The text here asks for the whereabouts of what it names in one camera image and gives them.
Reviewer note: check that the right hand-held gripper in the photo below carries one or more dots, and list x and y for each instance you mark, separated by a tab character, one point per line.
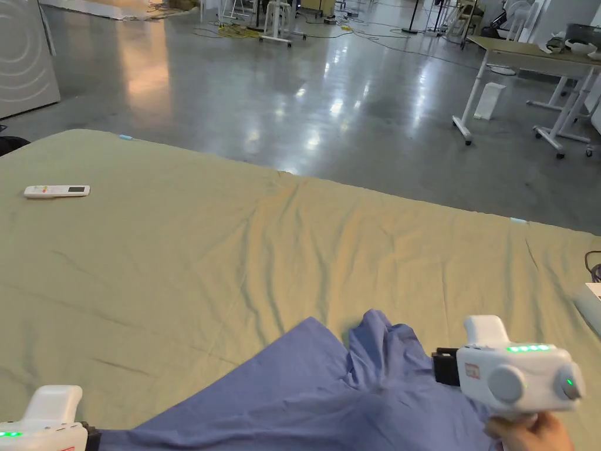
516	376

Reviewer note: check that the blue garment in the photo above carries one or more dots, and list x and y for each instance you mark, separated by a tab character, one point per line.
300	390

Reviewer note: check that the white carton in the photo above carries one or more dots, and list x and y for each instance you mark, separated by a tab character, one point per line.
488	101

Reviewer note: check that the white flat box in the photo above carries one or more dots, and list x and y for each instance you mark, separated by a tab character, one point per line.
592	305

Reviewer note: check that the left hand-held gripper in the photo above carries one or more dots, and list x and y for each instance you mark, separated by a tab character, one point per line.
47	423

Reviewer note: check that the white remote control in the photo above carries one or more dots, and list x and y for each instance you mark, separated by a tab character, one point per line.
56	191

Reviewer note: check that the person's right hand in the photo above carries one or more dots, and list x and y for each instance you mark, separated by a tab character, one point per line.
535	434

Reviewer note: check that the bed with pale green sheet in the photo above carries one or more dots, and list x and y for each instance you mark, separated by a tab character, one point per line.
225	253

